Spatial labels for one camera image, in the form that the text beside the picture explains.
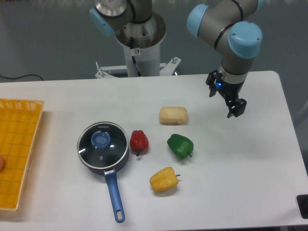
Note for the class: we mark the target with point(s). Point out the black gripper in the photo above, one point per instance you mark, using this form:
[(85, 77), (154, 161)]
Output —
[(229, 86)]

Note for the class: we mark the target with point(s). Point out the glass pot lid blue knob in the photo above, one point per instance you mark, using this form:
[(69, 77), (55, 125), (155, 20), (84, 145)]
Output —
[(103, 146)]

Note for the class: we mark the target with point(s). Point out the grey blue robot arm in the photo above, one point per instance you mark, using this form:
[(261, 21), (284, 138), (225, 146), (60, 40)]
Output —
[(224, 27)]

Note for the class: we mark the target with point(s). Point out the beige bread loaf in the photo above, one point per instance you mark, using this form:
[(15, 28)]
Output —
[(173, 115)]

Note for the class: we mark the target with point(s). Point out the green bell pepper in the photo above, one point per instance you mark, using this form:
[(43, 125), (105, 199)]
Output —
[(180, 145)]

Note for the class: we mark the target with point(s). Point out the red bell pepper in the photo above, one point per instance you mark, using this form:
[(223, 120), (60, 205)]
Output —
[(139, 142)]

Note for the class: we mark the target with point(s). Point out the yellow bell pepper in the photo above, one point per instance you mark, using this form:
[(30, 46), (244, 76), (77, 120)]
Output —
[(164, 180)]

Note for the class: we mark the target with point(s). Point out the black table edge device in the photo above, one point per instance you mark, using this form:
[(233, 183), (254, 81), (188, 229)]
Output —
[(302, 201)]

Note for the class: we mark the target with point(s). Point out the yellow woven basket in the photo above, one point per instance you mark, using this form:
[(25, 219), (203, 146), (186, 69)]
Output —
[(19, 122)]

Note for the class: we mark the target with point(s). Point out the blue saucepan with handle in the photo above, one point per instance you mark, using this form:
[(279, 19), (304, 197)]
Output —
[(111, 181)]

